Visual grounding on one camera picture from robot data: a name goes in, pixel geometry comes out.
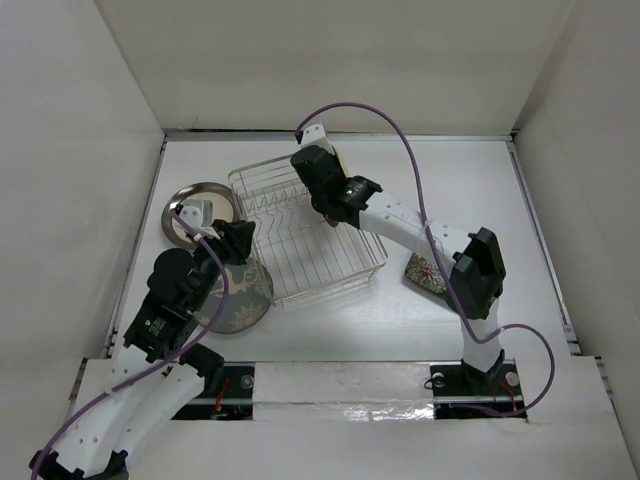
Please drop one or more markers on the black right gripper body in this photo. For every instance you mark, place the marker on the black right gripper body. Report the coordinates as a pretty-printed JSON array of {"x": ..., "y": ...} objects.
[{"x": 317, "y": 203}]

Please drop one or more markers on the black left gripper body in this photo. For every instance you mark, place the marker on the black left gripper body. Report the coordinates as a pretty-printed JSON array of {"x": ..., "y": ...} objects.
[{"x": 211, "y": 267}]

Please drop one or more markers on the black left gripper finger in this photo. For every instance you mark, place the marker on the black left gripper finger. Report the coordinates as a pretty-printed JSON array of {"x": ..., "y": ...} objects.
[
  {"x": 231, "y": 255},
  {"x": 242, "y": 234}
]

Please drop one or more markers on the beige plate leaf pattern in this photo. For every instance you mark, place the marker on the beige plate leaf pattern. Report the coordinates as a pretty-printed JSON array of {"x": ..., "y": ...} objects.
[{"x": 343, "y": 164}]

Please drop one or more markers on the black square floral plate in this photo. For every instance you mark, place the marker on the black square floral plate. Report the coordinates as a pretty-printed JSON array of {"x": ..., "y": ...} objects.
[{"x": 425, "y": 273}]

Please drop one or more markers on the cream plate black striped rim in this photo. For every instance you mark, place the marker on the cream plate black striped rim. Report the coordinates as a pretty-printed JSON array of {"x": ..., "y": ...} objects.
[{"x": 333, "y": 219}]

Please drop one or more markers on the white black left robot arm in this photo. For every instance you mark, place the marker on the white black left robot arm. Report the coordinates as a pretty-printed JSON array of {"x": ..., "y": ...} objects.
[{"x": 160, "y": 366}]

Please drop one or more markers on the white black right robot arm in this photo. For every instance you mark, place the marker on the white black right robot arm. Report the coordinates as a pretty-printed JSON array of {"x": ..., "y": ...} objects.
[{"x": 467, "y": 269}]

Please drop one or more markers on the cream plate brown metallic rim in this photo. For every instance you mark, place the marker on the cream plate brown metallic rim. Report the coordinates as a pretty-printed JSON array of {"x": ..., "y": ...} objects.
[{"x": 224, "y": 209}]

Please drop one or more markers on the grey plate tree pattern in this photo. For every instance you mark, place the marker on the grey plate tree pattern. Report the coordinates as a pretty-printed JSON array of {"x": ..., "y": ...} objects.
[{"x": 250, "y": 293}]

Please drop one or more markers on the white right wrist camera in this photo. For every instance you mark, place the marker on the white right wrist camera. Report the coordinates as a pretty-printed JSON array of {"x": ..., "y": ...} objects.
[{"x": 314, "y": 135}]

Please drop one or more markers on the steel wire dish rack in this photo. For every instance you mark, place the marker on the steel wire dish rack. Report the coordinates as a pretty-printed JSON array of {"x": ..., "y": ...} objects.
[{"x": 302, "y": 254}]

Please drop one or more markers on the silver front table rail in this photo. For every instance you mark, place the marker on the silver front table rail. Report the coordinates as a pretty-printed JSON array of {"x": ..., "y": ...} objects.
[{"x": 354, "y": 391}]

